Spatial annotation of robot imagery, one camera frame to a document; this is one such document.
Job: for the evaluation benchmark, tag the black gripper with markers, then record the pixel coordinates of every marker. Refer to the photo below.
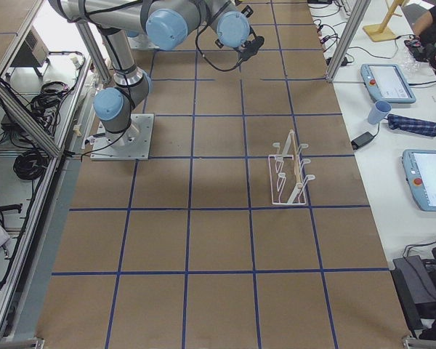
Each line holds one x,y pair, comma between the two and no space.
248,31

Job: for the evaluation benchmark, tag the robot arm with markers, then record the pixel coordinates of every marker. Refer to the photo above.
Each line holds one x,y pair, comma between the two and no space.
225,22
113,19

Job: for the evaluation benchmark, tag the blue cup on desk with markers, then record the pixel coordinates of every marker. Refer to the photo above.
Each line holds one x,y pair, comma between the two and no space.
378,112

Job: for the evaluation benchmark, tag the wooden stand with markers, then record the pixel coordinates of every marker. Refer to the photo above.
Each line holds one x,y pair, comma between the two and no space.
381,32

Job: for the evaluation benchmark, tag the upper teach pendant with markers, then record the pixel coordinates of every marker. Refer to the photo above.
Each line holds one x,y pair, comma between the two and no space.
386,82

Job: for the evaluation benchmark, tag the teach pendant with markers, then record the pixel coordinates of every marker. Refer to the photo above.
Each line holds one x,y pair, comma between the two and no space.
386,82
420,171

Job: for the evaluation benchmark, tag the black adapter on desk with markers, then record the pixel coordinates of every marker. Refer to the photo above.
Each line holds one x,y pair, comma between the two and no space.
362,140

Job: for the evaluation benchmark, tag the seated person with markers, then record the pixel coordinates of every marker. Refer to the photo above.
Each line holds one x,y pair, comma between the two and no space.
434,29

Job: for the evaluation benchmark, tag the plaid folded cloth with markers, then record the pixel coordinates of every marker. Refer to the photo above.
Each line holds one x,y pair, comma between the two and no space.
411,125

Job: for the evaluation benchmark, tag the grey box device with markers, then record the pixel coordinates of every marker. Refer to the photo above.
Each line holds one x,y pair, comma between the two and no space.
33,53

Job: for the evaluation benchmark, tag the lower teach pendant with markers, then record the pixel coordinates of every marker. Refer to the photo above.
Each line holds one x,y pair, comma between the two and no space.
420,171

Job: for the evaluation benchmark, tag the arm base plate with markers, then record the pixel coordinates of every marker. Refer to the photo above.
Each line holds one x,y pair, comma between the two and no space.
141,42
135,143

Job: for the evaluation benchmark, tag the aluminium frame post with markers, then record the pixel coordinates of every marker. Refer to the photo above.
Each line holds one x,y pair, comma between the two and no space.
357,14

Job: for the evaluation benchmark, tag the white wire cup rack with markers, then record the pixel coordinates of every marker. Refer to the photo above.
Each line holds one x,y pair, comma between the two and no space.
288,180

